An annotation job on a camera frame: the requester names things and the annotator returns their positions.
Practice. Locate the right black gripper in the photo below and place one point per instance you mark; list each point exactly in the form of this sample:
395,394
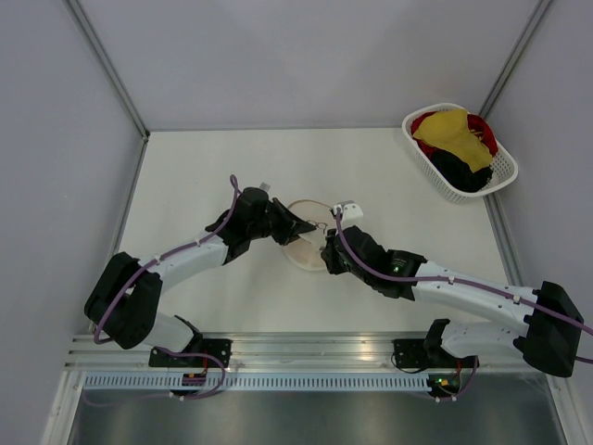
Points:
329,255

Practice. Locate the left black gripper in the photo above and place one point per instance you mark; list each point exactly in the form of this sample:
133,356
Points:
291,220

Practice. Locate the cream mesh laundry bag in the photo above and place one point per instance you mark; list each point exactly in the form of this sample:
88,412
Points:
305,252

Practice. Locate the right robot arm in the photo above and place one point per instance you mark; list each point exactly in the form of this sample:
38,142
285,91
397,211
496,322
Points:
541,325

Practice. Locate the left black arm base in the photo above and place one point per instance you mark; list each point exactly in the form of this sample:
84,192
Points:
206,353

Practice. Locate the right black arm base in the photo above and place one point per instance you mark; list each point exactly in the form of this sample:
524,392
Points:
410,357

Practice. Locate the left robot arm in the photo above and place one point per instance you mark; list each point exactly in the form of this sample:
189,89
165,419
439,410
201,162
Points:
123,304

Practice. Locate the black garment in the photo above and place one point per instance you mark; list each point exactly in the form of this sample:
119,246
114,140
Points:
459,174

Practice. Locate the yellow garment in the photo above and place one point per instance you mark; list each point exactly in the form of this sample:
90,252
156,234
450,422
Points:
448,130

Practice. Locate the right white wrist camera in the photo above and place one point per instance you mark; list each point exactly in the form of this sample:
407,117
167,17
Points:
347,211

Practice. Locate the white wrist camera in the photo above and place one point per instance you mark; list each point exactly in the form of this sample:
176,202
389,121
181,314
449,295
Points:
347,211
265,186

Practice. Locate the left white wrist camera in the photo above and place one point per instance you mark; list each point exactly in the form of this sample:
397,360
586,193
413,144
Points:
265,186

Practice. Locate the aluminium mounting rail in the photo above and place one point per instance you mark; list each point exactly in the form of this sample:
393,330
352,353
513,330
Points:
258,352

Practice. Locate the white slotted cable duct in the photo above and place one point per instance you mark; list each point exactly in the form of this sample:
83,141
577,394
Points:
270,381

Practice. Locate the left aluminium frame post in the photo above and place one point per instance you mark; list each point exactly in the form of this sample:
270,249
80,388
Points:
93,40

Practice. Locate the aluminium frame post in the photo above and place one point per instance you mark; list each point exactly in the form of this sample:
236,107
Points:
518,51
93,40

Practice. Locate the right aluminium frame post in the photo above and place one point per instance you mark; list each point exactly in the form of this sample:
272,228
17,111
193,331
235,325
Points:
518,51

